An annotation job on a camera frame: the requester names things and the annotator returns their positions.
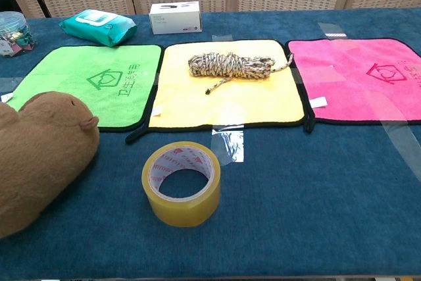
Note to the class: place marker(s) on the yellow microfibre cloth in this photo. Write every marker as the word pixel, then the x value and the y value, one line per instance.
pixel 210 106

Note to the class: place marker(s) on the clear tape strip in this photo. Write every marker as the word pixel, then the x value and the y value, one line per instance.
pixel 332 30
pixel 10 84
pixel 223 37
pixel 228 144

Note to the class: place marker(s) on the clear yellowish packing tape roll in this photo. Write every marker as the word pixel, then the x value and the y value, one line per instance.
pixel 184 212

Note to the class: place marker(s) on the small white cardboard box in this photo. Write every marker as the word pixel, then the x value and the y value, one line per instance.
pixel 174 21

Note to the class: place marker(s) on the blue carpet table cover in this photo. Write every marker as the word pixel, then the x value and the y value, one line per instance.
pixel 296 195

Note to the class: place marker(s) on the green microfibre cloth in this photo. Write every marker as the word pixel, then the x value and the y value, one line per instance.
pixel 98 73

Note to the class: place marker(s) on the pink microfibre cloth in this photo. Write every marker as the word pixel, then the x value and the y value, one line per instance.
pixel 355 96

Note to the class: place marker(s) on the teal wet wipes pack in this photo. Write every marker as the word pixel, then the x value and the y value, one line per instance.
pixel 98 27

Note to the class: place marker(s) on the brown capybara plush toy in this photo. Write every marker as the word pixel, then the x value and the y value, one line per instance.
pixel 42 149

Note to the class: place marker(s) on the clear jar of binder clips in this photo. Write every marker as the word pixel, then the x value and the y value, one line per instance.
pixel 14 35

